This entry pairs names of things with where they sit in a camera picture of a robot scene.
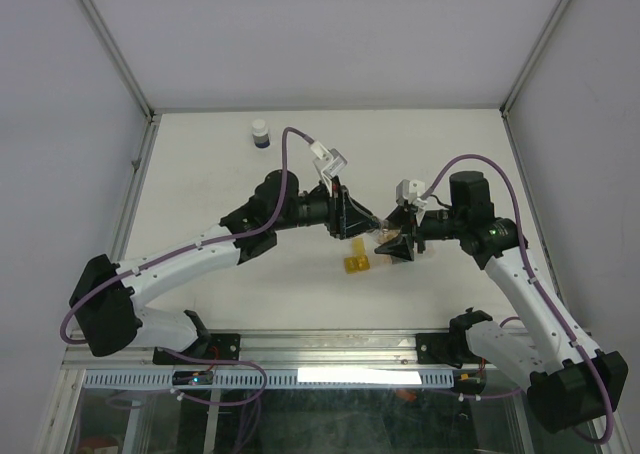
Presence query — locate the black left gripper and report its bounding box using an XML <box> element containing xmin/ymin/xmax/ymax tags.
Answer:
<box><xmin>273</xmin><ymin>177</ymin><xmax>380</xmax><ymax>241</ymax></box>

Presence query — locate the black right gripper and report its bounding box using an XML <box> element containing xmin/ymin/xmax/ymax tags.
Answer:
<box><xmin>374</xmin><ymin>204</ymin><xmax>466</xmax><ymax>261</ymax></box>

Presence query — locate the clear glass pill bottle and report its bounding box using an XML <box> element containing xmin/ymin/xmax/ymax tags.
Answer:
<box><xmin>368</xmin><ymin>219</ymin><xmax>401</xmax><ymax>245</ymax></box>

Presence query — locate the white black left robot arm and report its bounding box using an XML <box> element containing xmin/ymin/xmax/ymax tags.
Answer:
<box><xmin>69</xmin><ymin>170</ymin><xmax>380</xmax><ymax>363</ymax></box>

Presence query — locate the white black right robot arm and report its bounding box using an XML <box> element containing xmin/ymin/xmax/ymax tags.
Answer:
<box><xmin>376</xmin><ymin>171</ymin><xmax>628</xmax><ymax>433</ymax></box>

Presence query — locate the white-capped dark pill bottle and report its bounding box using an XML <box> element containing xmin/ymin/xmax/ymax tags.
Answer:
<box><xmin>251</xmin><ymin>119</ymin><xmax>271</xmax><ymax>149</ymax></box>

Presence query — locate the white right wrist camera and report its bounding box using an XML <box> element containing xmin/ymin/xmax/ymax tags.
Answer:
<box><xmin>395</xmin><ymin>179</ymin><xmax>427</xmax><ymax>213</ymax></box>

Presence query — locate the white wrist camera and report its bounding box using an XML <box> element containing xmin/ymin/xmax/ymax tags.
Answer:
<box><xmin>395</xmin><ymin>179</ymin><xmax>427</xmax><ymax>213</ymax></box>
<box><xmin>310</xmin><ymin>141</ymin><xmax>348</xmax><ymax>193</ymax></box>

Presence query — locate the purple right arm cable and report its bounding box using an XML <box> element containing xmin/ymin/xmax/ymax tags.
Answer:
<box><xmin>419</xmin><ymin>153</ymin><xmax>619</xmax><ymax>443</ymax></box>

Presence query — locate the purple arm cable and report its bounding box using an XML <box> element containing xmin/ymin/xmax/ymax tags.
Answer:
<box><xmin>59</xmin><ymin>126</ymin><xmax>321</xmax><ymax>454</ymax></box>
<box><xmin>419</xmin><ymin>153</ymin><xmax>619</xmax><ymax>443</ymax></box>

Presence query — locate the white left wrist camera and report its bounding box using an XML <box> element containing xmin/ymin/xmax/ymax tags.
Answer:
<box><xmin>310</xmin><ymin>141</ymin><xmax>348</xmax><ymax>193</ymax></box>

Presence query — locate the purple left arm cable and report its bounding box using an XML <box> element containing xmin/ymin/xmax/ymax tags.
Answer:
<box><xmin>59</xmin><ymin>126</ymin><xmax>321</xmax><ymax>454</ymax></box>

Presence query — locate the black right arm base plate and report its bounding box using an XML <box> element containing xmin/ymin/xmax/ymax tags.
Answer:
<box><xmin>415</xmin><ymin>332</ymin><xmax>464</xmax><ymax>368</ymax></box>

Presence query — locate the white slotted cable duct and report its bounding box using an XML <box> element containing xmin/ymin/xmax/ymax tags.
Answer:
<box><xmin>84</xmin><ymin>367</ymin><xmax>454</xmax><ymax>391</ymax></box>

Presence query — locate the aluminium mounting rail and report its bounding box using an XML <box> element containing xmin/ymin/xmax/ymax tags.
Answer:
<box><xmin>62</xmin><ymin>327</ymin><xmax>501</xmax><ymax>373</ymax></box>

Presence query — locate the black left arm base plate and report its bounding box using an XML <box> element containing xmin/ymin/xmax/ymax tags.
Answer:
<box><xmin>152</xmin><ymin>332</ymin><xmax>241</xmax><ymax>365</ymax></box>

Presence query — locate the aluminium cage frame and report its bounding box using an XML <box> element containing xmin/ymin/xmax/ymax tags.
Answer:
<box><xmin>29</xmin><ymin>0</ymin><xmax>640</xmax><ymax>454</ymax></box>

